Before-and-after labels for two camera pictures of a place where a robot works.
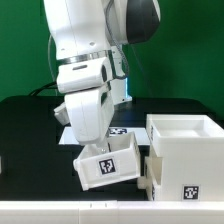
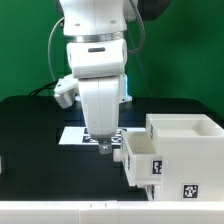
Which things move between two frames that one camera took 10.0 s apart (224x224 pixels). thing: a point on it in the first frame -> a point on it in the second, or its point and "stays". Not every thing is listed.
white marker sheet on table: (67, 136) stays
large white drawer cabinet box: (192, 152) stays
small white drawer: (99, 169) -> (142, 163)
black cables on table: (52, 85) stays
